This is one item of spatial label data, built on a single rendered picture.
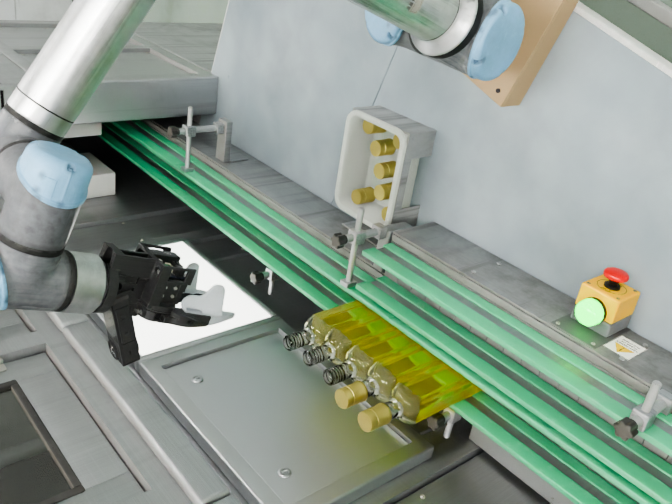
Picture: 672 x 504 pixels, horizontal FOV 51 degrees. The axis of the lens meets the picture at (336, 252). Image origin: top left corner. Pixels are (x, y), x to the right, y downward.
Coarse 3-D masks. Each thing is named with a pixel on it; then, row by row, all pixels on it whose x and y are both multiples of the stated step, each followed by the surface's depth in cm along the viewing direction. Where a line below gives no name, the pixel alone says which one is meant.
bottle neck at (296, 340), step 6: (306, 330) 129; (288, 336) 126; (294, 336) 127; (300, 336) 127; (306, 336) 128; (312, 336) 129; (288, 342) 128; (294, 342) 126; (300, 342) 127; (306, 342) 128; (312, 342) 129; (288, 348) 127; (294, 348) 127
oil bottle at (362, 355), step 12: (384, 336) 128; (396, 336) 129; (360, 348) 123; (372, 348) 124; (384, 348) 124; (396, 348) 125; (348, 360) 122; (360, 360) 121; (372, 360) 121; (360, 372) 121
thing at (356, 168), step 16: (352, 112) 146; (352, 128) 149; (384, 128) 140; (352, 144) 151; (368, 144) 154; (400, 144) 138; (352, 160) 153; (368, 160) 156; (384, 160) 152; (400, 160) 138; (352, 176) 155; (368, 176) 157; (400, 176) 140; (336, 192) 155; (352, 208) 154; (368, 208) 154; (368, 224) 149; (384, 224) 146
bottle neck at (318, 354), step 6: (312, 348) 123; (318, 348) 124; (324, 348) 124; (330, 348) 125; (306, 354) 124; (312, 354) 122; (318, 354) 123; (324, 354) 123; (330, 354) 124; (306, 360) 124; (312, 360) 122; (318, 360) 123; (324, 360) 124
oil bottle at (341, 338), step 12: (348, 324) 129; (360, 324) 130; (372, 324) 131; (384, 324) 131; (336, 336) 126; (348, 336) 126; (360, 336) 127; (372, 336) 128; (336, 348) 125; (348, 348) 125; (336, 360) 125
